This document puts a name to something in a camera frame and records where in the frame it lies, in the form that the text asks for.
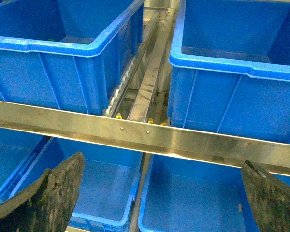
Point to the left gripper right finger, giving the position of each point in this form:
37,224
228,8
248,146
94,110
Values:
268,198

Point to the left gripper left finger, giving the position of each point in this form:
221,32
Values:
48,203

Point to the blue bin with buttons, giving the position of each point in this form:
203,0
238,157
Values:
66,74

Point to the lower far left blue bin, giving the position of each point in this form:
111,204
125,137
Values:
17,152

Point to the lower right blue bin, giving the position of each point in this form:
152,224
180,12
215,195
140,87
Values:
182,195

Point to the white roller track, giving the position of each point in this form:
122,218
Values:
129,74

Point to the empty blue target bin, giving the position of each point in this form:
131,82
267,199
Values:
231,68

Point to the steel front shelf rail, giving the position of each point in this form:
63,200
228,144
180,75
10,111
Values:
148,138

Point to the steel centre divider rail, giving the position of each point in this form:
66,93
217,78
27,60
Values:
140,109

